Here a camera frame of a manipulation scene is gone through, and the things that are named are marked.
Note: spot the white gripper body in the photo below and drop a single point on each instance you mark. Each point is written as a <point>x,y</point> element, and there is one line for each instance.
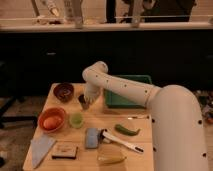
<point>91,93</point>

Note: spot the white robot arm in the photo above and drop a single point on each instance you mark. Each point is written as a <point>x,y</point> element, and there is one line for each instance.
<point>177,127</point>

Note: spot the green plastic tray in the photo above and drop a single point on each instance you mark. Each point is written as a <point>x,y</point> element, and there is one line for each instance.
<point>113,100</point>

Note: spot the dark red bowl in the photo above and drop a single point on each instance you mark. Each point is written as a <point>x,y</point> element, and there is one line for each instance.
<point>64,92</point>

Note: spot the light green cup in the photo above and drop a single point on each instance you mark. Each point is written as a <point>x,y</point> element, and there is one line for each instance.
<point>76,120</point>

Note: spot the blue sponge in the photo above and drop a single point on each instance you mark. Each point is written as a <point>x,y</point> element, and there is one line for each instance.
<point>92,138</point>

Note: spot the green chili pepper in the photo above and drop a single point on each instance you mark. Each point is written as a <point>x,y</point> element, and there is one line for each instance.
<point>121,129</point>

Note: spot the orange bowl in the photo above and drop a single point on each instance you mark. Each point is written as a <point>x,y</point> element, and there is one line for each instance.
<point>49,113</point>

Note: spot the orange fruit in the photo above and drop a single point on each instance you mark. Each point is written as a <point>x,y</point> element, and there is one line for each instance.
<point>52,122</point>

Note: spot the small metal utensil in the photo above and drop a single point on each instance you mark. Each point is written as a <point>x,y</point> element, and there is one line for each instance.
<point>138,117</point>

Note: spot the brown block eraser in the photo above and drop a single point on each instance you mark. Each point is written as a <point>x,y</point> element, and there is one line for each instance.
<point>64,151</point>

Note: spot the yellow banana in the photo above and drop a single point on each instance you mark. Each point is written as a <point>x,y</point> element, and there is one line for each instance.
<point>110,159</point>

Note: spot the grey folded cloth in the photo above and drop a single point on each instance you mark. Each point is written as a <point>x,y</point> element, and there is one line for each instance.
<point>40,147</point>

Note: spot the black office chair base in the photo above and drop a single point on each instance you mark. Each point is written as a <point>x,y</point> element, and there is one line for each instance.
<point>6,117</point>

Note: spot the white handled brush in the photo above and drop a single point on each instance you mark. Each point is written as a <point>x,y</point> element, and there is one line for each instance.
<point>106,134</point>

